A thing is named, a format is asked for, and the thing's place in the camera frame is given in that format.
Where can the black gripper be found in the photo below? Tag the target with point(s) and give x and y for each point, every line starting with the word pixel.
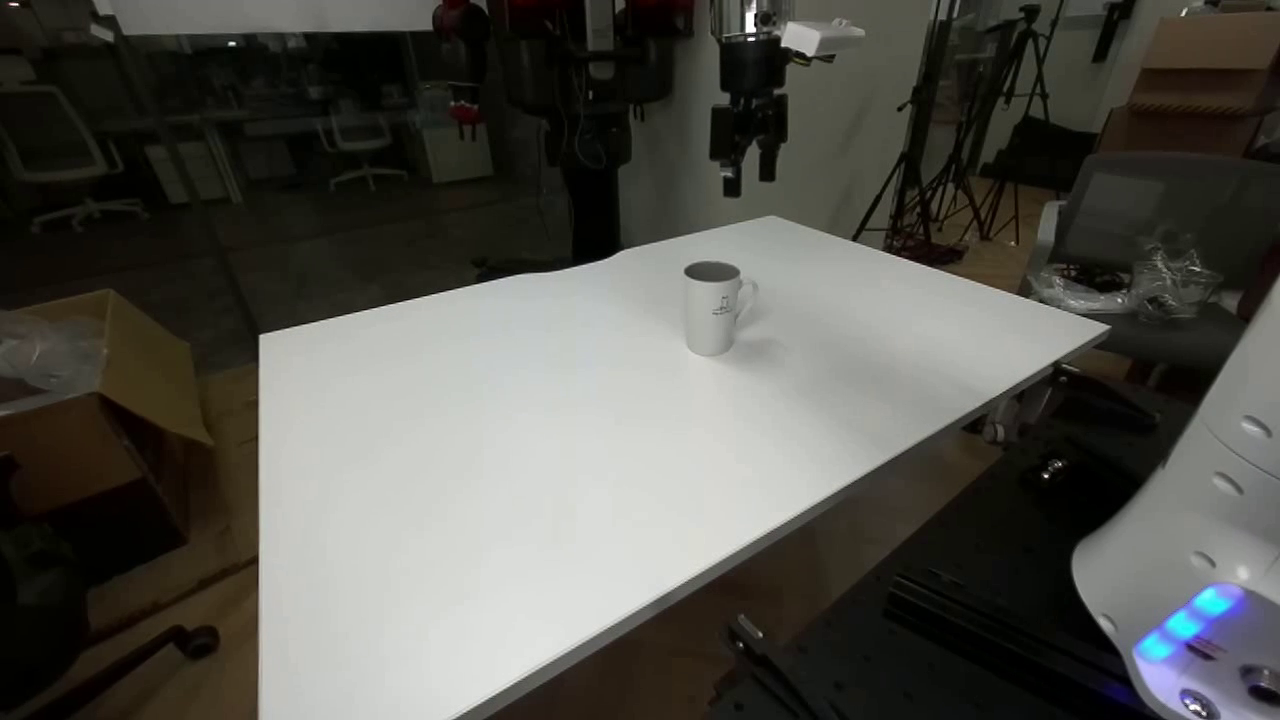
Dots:
pixel 749 83

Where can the white ceramic mug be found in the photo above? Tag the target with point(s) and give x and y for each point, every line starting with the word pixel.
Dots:
pixel 706 321

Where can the black tripod stand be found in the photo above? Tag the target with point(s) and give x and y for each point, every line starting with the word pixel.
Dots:
pixel 1024 153
pixel 927 250

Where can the white storage cabinet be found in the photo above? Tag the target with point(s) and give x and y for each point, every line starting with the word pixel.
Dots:
pixel 453 161

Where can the white mesh office chair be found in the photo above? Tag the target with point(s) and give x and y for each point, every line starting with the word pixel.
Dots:
pixel 362 135
pixel 54 140

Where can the closed brown cardboard box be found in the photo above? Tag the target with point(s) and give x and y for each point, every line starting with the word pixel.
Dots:
pixel 1204 62
pixel 1174 135

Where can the crumpled clear plastic bag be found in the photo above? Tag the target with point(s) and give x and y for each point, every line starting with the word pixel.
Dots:
pixel 1162 280

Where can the grey padded chair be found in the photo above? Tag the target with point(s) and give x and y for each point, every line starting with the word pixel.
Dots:
pixel 1202 203

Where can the white whiteboard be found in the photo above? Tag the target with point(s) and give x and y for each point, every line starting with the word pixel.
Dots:
pixel 265 13

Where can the open brown cardboard box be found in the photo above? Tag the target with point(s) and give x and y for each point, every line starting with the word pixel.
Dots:
pixel 135 374

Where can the clear plastic sheet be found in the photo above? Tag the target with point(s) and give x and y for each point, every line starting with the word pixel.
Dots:
pixel 45 349

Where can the black rod with knob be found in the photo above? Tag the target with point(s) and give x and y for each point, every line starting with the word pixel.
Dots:
pixel 184 643

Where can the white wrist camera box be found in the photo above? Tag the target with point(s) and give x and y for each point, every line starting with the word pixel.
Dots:
pixel 816 39

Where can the small silver bracket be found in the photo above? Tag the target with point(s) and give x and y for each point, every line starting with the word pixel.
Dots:
pixel 1050 467

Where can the black metal rail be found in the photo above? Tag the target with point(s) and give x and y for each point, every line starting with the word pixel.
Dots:
pixel 987 632

